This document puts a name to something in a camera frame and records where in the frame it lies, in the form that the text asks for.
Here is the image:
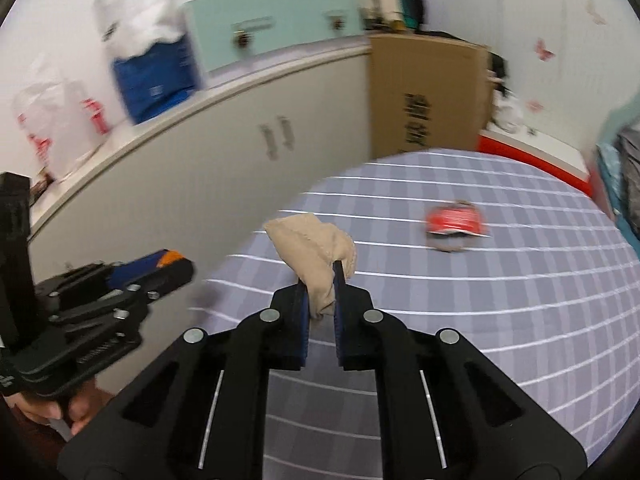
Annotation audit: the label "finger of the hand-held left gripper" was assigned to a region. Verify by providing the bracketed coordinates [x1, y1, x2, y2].
[50, 259, 195, 334]
[34, 261, 122, 312]

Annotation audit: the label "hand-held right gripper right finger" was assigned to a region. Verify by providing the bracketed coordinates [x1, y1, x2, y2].
[332, 260, 589, 480]

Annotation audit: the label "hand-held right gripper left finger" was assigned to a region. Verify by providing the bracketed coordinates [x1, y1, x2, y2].
[57, 280, 311, 480]

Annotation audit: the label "blue and orange wrapper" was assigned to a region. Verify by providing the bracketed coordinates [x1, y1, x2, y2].
[111, 248, 194, 287]

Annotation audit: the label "beige cloth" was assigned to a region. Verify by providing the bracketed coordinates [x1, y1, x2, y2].
[263, 213, 359, 321]

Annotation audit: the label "person's left forearm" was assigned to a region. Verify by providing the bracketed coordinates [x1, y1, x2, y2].
[0, 395, 71, 467]

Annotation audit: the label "person's left hand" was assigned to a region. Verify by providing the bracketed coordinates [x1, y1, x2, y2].
[10, 379, 115, 438]

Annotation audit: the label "white cabinet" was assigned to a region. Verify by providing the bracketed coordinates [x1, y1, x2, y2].
[27, 42, 374, 396]

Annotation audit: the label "grey checkered tablecloth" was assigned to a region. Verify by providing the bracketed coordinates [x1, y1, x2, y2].
[187, 147, 640, 480]

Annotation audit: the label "white plastic bag red print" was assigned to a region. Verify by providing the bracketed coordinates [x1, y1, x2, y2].
[12, 52, 129, 182]

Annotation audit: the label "blue bag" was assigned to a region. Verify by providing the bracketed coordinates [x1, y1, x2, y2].
[111, 35, 206, 126]

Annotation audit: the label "large cardboard box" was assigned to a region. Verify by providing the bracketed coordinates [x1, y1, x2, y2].
[367, 34, 494, 161]

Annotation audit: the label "red edged white platform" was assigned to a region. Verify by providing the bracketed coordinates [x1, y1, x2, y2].
[477, 129, 594, 196]

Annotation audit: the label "small white plastic bag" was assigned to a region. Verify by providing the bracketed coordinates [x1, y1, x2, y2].
[492, 95, 526, 134]

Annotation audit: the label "black garment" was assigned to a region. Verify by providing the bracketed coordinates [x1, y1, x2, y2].
[487, 52, 511, 97]

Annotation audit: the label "teal patterned cloth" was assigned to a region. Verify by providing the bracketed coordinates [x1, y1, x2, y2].
[597, 142, 626, 222]

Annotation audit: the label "mint green drawer box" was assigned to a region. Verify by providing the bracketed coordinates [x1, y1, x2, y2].
[182, 0, 366, 74]

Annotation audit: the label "grey clothes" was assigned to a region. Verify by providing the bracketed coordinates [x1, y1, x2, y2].
[617, 127, 640, 241]

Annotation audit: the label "mint green chair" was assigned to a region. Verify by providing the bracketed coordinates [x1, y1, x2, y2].
[597, 99, 640, 161]

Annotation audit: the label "metal cabinet handle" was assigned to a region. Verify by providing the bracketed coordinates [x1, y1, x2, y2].
[260, 125, 279, 162]
[278, 116, 296, 151]

